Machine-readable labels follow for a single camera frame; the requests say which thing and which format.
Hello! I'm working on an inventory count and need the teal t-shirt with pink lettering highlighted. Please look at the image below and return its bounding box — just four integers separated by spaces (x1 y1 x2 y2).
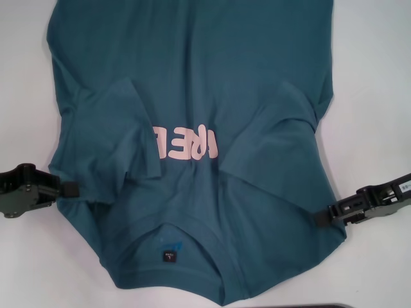
47 0 348 291

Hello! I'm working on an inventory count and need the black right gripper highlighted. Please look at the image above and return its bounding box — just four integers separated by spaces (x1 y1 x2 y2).
314 173 411 228

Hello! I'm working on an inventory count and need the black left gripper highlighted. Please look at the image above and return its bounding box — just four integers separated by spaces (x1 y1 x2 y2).
0 162 80 220

